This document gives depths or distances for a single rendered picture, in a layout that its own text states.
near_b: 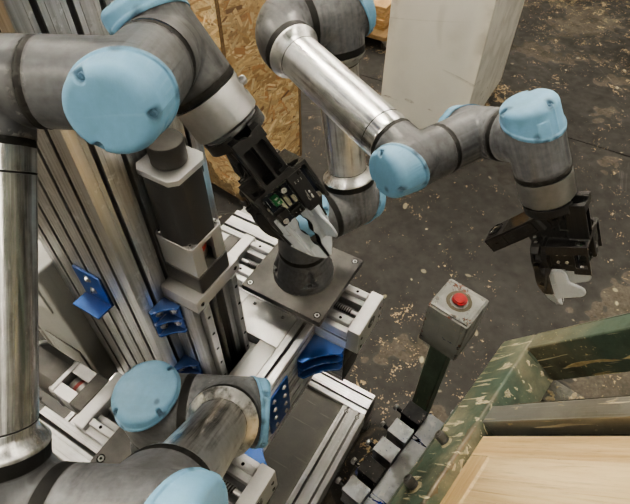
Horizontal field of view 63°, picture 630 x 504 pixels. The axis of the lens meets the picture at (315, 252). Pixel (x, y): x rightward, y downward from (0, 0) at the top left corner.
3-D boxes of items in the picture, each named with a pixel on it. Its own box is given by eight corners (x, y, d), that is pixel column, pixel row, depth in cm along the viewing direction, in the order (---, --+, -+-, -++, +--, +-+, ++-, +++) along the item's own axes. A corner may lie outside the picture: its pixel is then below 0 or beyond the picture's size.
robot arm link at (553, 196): (507, 188, 72) (525, 157, 76) (513, 215, 74) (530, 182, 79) (564, 187, 67) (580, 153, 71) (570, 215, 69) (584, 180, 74)
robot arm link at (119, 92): (31, 158, 41) (87, 101, 49) (171, 164, 40) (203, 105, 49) (-8, 58, 36) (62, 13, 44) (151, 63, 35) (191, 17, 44)
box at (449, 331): (439, 313, 155) (451, 276, 142) (474, 335, 150) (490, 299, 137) (417, 339, 150) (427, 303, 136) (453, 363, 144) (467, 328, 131)
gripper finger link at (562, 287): (587, 319, 81) (579, 276, 76) (548, 315, 84) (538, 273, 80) (592, 305, 82) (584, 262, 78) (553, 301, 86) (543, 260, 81)
